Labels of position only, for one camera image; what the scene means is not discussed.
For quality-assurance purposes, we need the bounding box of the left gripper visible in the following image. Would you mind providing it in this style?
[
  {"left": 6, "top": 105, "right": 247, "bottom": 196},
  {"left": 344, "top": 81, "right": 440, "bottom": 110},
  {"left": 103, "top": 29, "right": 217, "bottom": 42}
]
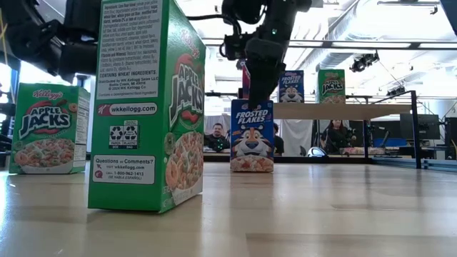
[{"left": 59, "top": 0, "right": 102, "bottom": 76}]

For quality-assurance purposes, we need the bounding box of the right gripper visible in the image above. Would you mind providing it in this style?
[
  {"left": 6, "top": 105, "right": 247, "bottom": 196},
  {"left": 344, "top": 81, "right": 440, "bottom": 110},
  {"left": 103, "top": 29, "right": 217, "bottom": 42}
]
[{"left": 244, "top": 37, "right": 286, "bottom": 110}]

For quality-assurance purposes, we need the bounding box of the red Froot Loops cereal box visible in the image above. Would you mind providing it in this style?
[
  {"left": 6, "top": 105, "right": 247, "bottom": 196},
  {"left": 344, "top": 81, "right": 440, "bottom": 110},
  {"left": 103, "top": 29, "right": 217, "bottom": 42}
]
[{"left": 241, "top": 64, "right": 251, "bottom": 100}]

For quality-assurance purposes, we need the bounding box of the blue Frosted Flakes cereal box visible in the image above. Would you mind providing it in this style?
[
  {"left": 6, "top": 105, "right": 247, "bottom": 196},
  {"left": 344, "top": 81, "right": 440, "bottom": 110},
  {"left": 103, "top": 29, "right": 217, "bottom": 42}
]
[
  {"left": 278, "top": 70, "right": 305, "bottom": 104},
  {"left": 230, "top": 99, "right": 275, "bottom": 173}
]

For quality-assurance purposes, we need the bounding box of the green Apple Jacks cereal box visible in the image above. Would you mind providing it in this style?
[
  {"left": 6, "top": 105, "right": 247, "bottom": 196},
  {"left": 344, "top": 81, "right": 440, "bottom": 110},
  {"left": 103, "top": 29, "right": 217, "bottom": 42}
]
[
  {"left": 316, "top": 69, "right": 346, "bottom": 105},
  {"left": 9, "top": 82, "right": 91, "bottom": 175},
  {"left": 88, "top": 0, "right": 207, "bottom": 214}
]

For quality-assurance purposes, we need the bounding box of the black-framed wooden-top shelf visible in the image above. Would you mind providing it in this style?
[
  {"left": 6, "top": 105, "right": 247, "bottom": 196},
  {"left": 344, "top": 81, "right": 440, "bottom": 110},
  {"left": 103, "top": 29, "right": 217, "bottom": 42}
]
[{"left": 238, "top": 88, "right": 423, "bottom": 170}]

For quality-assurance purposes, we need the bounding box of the black-framed large window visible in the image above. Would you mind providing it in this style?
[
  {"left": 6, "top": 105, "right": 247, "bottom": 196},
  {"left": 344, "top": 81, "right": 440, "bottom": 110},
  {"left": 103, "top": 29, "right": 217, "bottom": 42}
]
[{"left": 0, "top": 59, "right": 86, "bottom": 104}]

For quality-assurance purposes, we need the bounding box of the grey hanging sheet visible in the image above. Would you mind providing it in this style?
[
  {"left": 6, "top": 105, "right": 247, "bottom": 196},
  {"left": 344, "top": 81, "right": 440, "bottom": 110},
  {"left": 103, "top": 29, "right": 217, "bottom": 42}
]
[{"left": 204, "top": 113, "right": 232, "bottom": 138}]

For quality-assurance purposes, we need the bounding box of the person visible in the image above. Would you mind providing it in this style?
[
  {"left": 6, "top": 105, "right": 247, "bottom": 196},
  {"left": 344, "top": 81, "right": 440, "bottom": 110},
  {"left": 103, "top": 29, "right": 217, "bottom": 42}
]
[
  {"left": 320, "top": 119, "right": 358, "bottom": 156},
  {"left": 204, "top": 123, "right": 232, "bottom": 153},
  {"left": 273, "top": 123, "right": 286, "bottom": 156}
]

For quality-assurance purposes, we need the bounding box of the white hanging sheet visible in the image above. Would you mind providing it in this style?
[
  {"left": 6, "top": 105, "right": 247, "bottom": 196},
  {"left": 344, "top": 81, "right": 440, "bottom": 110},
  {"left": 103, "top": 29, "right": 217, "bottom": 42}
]
[{"left": 280, "top": 119, "right": 314, "bottom": 157}]

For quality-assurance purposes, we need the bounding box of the black and white ball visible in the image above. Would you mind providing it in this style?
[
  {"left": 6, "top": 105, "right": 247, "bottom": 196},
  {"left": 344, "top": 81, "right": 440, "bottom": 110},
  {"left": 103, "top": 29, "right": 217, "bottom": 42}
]
[{"left": 306, "top": 146, "right": 328, "bottom": 158}]

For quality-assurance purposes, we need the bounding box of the blue bin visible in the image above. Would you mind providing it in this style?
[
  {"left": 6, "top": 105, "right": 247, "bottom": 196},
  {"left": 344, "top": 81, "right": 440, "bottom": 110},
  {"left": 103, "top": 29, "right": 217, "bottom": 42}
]
[{"left": 373, "top": 138, "right": 408, "bottom": 148}]

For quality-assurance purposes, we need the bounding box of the dark computer monitor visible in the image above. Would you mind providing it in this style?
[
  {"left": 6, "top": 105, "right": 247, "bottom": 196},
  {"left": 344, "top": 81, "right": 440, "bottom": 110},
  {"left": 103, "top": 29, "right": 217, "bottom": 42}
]
[
  {"left": 399, "top": 113, "right": 441, "bottom": 141},
  {"left": 444, "top": 116, "right": 457, "bottom": 161}
]

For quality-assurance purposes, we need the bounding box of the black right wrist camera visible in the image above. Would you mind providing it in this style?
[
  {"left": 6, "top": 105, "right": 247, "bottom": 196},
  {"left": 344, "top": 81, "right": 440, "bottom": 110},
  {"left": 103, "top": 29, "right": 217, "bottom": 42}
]
[{"left": 219, "top": 32, "right": 248, "bottom": 61}]

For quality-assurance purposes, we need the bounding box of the black metal rig frame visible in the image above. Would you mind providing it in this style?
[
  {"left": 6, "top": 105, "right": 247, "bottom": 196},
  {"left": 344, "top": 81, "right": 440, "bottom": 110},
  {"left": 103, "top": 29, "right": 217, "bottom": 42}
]
[{"left": 0, "top": 101, "right": 457, "bottom": 173}]

